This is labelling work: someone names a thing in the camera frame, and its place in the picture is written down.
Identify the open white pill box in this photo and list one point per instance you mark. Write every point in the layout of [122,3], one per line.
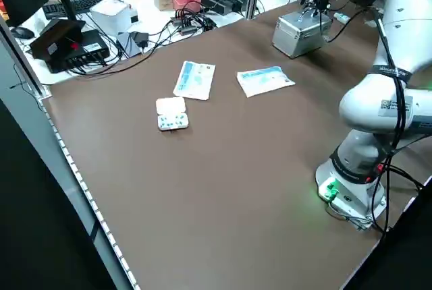
[170,114]

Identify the grey box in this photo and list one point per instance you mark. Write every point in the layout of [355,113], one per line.
[126,47]

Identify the white cube device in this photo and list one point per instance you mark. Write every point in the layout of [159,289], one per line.
[111,13]

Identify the dark tilted flat box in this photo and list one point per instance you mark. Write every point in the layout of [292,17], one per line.
[55,37]

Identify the black network switch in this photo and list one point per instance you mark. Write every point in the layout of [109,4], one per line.
[84,50]

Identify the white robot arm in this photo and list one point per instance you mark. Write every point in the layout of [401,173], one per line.
[371,111]

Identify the aluminium frame rail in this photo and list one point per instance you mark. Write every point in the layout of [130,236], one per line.
[20,57]

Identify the small white gauze packet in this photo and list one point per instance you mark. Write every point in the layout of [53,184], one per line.
[370,23]

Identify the pink box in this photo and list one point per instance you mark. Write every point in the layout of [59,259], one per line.
[187,0]

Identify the silver aluminium first-aid case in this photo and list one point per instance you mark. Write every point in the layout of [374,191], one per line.
[297,38]

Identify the blue white mask packet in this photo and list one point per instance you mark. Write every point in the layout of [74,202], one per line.
[265,81]

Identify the black computer mouse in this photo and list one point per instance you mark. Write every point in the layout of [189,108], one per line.
[22,32]

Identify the black power adapter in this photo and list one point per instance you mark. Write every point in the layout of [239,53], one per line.
[140,38]

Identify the white disinfectant bottle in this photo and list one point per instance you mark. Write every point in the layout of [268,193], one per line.
[342,17]

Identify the long white teal-striped packet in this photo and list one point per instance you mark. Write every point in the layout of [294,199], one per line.
[195,81]

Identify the black keyboard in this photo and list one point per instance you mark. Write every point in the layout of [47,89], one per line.
[84,3]

